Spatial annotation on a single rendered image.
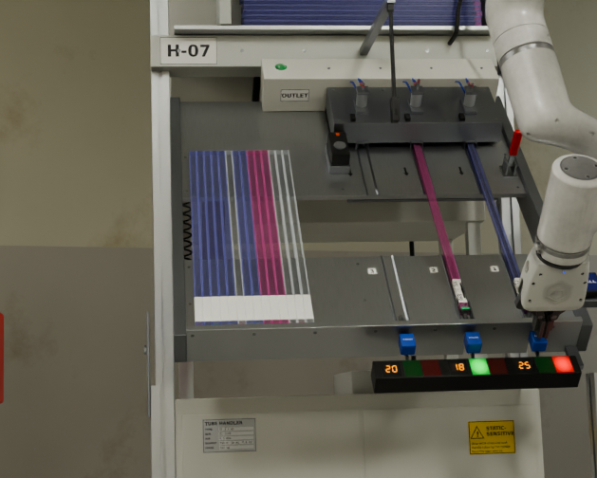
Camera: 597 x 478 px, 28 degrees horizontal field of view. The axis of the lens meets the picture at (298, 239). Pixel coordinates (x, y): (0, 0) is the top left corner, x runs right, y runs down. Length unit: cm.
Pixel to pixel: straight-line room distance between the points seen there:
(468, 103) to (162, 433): 94
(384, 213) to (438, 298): 63
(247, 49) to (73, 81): 278
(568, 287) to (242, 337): 53
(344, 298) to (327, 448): 36
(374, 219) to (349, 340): 72
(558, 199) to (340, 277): 46
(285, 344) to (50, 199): 326
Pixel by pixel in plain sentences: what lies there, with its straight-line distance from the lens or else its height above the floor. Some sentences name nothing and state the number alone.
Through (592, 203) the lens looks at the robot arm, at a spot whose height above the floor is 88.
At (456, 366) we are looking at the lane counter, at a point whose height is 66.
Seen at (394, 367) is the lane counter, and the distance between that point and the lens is 194.
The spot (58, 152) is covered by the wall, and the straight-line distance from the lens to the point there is 519.
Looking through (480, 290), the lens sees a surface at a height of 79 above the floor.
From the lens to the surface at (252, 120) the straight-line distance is 245.
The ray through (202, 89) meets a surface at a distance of 268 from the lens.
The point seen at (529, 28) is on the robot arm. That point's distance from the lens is 194.
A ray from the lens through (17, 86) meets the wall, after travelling 523.
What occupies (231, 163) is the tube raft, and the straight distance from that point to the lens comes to 231.
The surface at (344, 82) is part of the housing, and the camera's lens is 246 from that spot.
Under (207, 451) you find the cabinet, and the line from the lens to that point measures 225.
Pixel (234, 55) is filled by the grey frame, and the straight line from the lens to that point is 254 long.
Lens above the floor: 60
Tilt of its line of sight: 8 degrees up
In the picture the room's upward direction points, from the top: 2 degrees counter-clockwise
